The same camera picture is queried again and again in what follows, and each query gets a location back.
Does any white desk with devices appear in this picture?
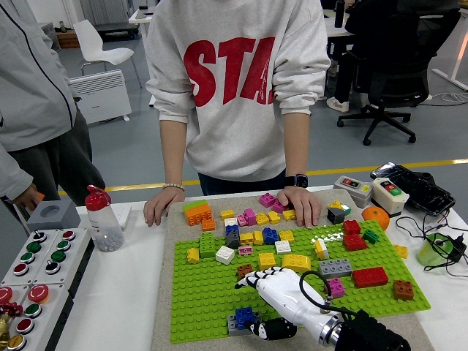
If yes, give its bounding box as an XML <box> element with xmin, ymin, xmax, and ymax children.
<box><xmin>128</xmin><ymin>5</ymin><xmax>162</xmax><ymax>107</ymax></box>

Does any white plastic chair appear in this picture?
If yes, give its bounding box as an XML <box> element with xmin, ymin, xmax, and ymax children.
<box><xmin>72</xmin><ymin>19</ymin><xmax>143</xmax><ymax>88</ymax></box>

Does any white wall switch plate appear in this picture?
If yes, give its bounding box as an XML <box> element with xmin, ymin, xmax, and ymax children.
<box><xmin>107</xmin><ymin>203</ymin><xmax>132</xmax><ymax>231</ymax></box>

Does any black bottle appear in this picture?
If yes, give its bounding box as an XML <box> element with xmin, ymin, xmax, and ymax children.
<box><xmin>334</xmin><ymin>0</ymin><xmax>347</xmax><ymax>29</ymax></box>

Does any black electronic device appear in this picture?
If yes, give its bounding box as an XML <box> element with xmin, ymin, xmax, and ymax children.
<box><xmin>370</xmin><ymin>162</ymin><xmax>456</xmax><ymax>216</ymax></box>

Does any grey switch box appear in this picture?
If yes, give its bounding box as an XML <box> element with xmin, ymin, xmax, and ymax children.
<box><xmin>333</xmin><ymin>175</ymin><xmax>374</xmax><ymax>208</ymax></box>

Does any grey block with round hole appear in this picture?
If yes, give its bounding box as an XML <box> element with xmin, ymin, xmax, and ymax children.
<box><xmin>26</xmin><ymin>199</ymin><xmax>82</xmax><ymax>232</ymax></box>

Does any orange brick with lime top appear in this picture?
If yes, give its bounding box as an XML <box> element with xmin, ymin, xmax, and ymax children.
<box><xmin>182</xmin><ymin>200</ymin><xmax>213</xmax><ymax>226</ymax></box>

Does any tall lime green brick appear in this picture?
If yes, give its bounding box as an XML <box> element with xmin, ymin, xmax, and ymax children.
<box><xmin>199</xmin><ymin>232</ymin><xmax>216</xmax><ymax>259</ymax></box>

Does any beige switch box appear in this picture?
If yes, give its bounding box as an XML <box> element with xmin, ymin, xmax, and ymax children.
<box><xmin>371</xmin><ymin>177</ymin><xmax>410</xmax><ymax>217</ymax></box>

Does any brass valve with red handle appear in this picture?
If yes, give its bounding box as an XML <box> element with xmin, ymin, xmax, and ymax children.
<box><xmin>0</xmin><ymin>301</ymin><xmax>23</xmax><ymax>347</ymax></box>

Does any blue square brick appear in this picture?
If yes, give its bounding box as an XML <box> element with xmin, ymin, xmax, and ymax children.
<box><xmin>262</xmin><ymin>227</ymin><xmax>280</xmax><ymax>246</ymax></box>
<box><xmin>235</xmin><ymin>306</ymin><xmax>263</xmax><ymax>328</ymax></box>

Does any grey four-button control box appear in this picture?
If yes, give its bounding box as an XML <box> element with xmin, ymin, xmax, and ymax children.
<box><xmin>31</xmin><ymin>227</ymin><xmax>93</xmax><ymax>299</ymax></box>
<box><xmin>0</xmin><ymin>229</ymin><xmax>61</xmax><ymax>287</ymax></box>

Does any brown square brick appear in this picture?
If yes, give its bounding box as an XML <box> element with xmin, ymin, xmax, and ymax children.
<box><xmin>393</xmin><ymin>279</ymin><xmax>415</xmax><ymax>301</ymax></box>
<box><xmin>236</xmin><ymin>263</ymin><xmax>255</xmax><ymax>281</ymax></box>

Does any wide red brick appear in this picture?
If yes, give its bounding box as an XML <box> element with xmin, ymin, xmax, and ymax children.
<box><xmin>342</xmin><ymin>233</ymin><xmax>369</xmax><ymax>252</ymax></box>

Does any grey emergency-stop control box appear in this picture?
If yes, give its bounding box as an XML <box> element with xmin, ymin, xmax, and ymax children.
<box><xmin>0</xmin><ymin>284</ymin><xmax>30</xmax><ymax>351</ymax></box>
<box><xmin>7</xmin><ymin>283</ymin><xmax>76</xmax><ymax>351</ymax></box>

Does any grey two-by-four brick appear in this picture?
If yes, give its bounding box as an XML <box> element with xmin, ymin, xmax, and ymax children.
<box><xmin>318</xmin><ymin>259</ymin><xmax>354</xmax><ymax>279</ymax></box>
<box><xmin>227</xmin><ymin>313</ymin><xmax>254</xmax><ymax>336</ymax></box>

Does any red two-by-four brick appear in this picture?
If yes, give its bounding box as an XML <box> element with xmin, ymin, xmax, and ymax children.
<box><xmin>352</xmin><ymin>266</ymin><xmax>389</xmax><ymax>289</ymax></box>

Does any clear bottle with red cap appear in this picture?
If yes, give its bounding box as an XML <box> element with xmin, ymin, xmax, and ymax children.
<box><xmin>84</xmin><ymin>184</ymin><xmax>125</xmax><ymax>253</ymax></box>

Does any black office chair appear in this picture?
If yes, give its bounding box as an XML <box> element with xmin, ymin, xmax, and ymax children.
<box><xmin>336</xmin><ymin>9</ymin><xmax>462</xmax><ymax>147</ymax></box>

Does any person's right hand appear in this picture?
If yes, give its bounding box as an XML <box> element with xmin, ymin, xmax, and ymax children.
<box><xmin>143</xmin><ymin>189</ymin><xmax>186</xmax><ymax>227</ymax></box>
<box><xmin>12</xmin><ymin>181</ymin><xmax>45</xmax><ymax>211</ymax></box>

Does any black platform trolley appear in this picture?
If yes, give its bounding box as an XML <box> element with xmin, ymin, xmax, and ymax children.
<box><xmin>93</xmin><ymin>21</ymin><xmax>140</xmax><ymax>41</ymax></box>

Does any white panel heater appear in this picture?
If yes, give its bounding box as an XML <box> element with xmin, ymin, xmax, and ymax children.
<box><xmin>70</xmin><ymin>69</ymin><xmax>132</xmax><ymax>125</ymax></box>

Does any black wristwatch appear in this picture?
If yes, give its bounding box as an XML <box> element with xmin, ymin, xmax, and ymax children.
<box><xmin>284</xmin><ymin>174</ymin><xmax>309</xmax><ymax>188</ymax></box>

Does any brown wooden box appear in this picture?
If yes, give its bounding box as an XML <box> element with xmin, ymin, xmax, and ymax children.
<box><xmin>56</xmin><ymin>31</ymin><xmax>80</xmax><ymax>49</ymax></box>

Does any green translucent cup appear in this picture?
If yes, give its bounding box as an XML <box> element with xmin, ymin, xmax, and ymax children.
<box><xmin>416</xmin><ymin>233</ymin><xmax>458</xmax><ymax>267</ymax></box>

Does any yellow square brick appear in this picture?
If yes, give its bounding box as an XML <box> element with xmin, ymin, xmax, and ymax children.
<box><xmin>258</xmin><ymin>252</ymin><xmax>277</xmax><ymax>271</ymax></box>

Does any green studded baseplate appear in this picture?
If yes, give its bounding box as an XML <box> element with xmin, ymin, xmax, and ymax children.
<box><xmin>169</xmin><ymin>218</ymin><xmax>432</xmax><ymax>344</ymax></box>

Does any yellow and white brick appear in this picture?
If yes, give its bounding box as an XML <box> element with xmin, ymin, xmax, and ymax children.
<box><xmin>314</xmin><ymin>239</ymin><xmax>330</xmax><ymax>260</ymax></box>

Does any clear storage box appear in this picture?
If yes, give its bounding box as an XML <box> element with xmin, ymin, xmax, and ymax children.
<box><xmin>39</xmin><ymin>22</ymin><xmax>62</xmax><ymax>52</ymax></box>

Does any orange fruit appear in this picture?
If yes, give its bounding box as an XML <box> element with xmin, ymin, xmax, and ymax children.
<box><xmin>361</xmin><ymin>205</ymin><xmax>390</xmax><ymax>230</ymax></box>

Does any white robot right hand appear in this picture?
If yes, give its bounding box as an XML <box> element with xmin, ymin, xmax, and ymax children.
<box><xmin>233</xmin><ymin>267</ymin><xmax>336</xmax><ymax>342</ymax></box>

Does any yellow curved brick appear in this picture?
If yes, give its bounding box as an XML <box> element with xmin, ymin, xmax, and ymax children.
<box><xmin>281</xmin><ymin>254</ymin><xmax>312</xmax><ymax>273</ymax></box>

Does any person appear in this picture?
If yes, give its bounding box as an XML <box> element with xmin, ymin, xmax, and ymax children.
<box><xmin>144</xmin><ymin>0</ymin><xmax>332</xmax><ymax>197</ymax></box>
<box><xmin>0</xmin><ymin>0</ymin><xmax>107</xmax><ymax>235</ymax></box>
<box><xmin>326</xmin><ymin>0</ymin><xmax>421</xmax><ymax>113</ymax></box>

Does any person's left hand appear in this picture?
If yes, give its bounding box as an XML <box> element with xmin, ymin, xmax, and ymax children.
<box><xmin>276</xmin><ymin>186</ymin><xmax>323</xmax><ymax>230</ymax></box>

